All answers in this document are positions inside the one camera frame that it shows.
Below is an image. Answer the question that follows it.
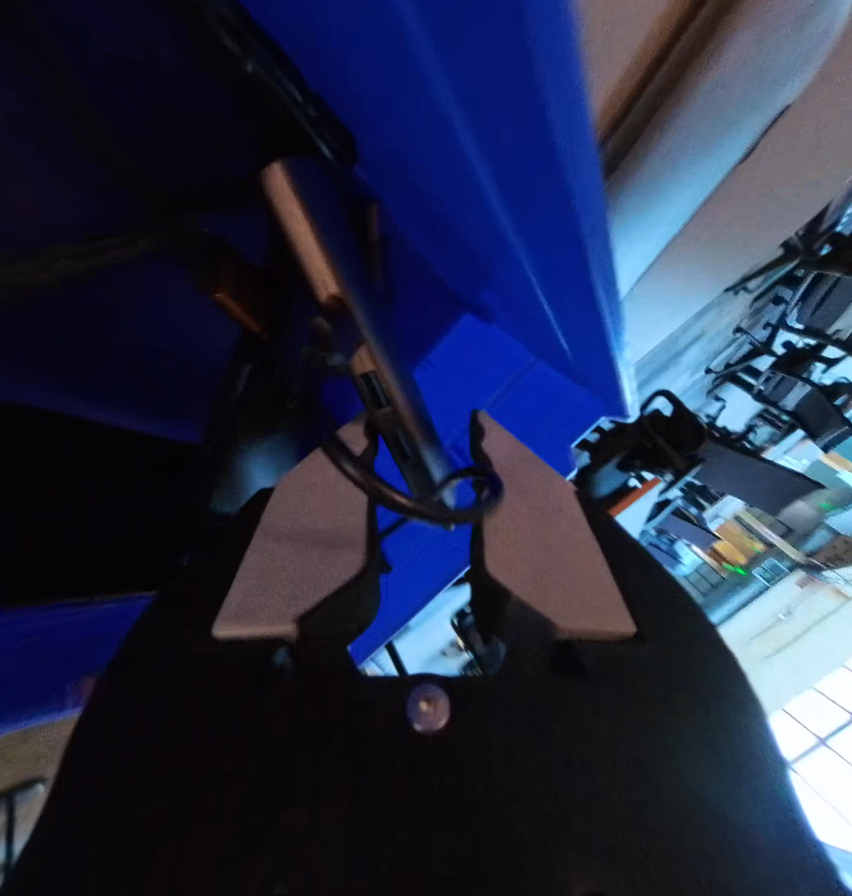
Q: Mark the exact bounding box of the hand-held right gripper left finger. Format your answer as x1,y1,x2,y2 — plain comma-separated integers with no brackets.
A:
211,413,388,641

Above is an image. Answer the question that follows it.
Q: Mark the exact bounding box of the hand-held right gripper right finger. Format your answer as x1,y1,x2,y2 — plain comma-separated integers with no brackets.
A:
468,409,638,641

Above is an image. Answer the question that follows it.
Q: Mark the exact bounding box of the blue plastic bin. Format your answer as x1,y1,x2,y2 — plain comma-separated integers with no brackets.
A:
0,0,638,743

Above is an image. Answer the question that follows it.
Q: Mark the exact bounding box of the black office chair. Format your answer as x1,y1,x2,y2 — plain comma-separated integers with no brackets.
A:
573,388,826,519
706,266,852,449

